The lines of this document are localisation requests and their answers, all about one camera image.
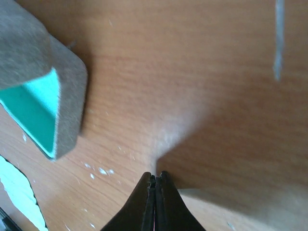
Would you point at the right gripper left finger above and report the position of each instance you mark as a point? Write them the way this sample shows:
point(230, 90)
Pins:
point(137, 214)

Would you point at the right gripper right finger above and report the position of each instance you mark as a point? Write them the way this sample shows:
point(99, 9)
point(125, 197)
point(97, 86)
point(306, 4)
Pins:
point(171, 213)

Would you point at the grey felt glasses case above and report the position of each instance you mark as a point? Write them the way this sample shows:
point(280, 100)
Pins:
point(42, 83)

